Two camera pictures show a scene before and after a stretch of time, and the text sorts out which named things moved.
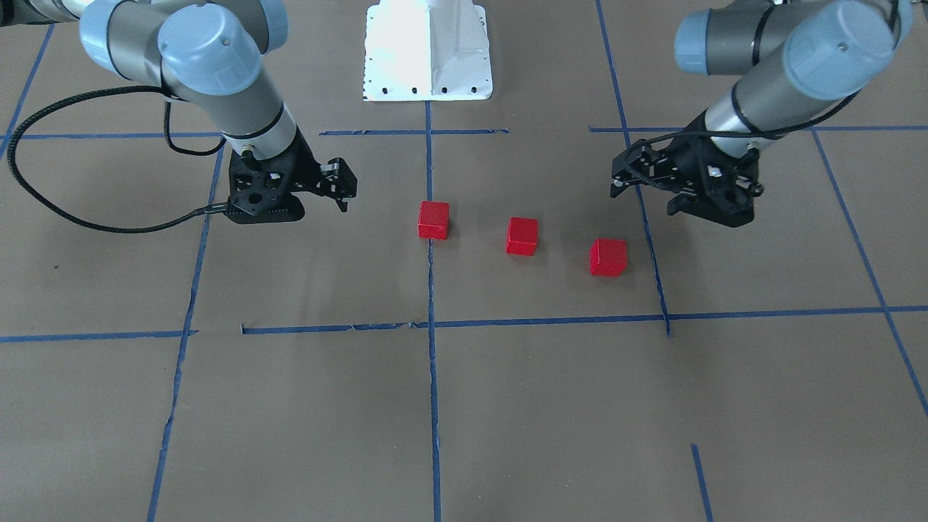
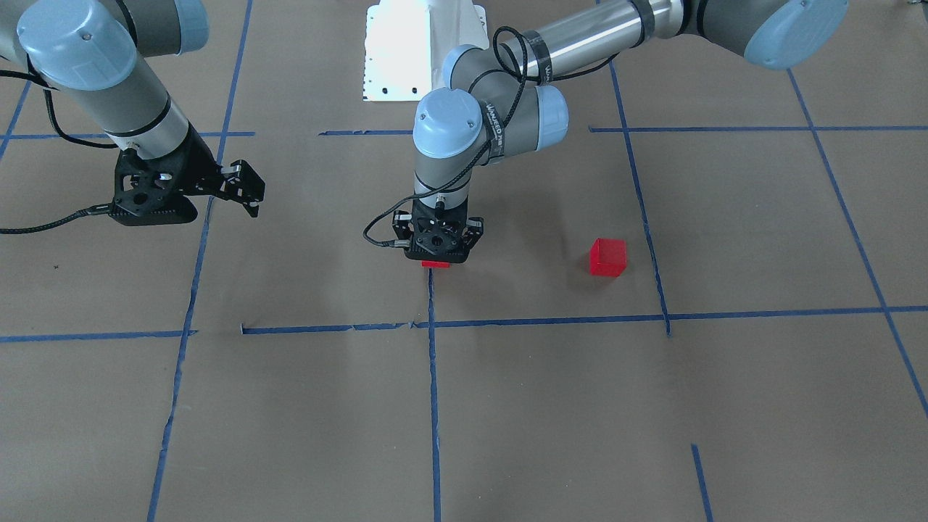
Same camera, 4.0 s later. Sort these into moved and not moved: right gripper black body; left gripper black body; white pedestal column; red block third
Moved: right gripper black body; left gripper black body
Not moved: red block third; white pedestal column
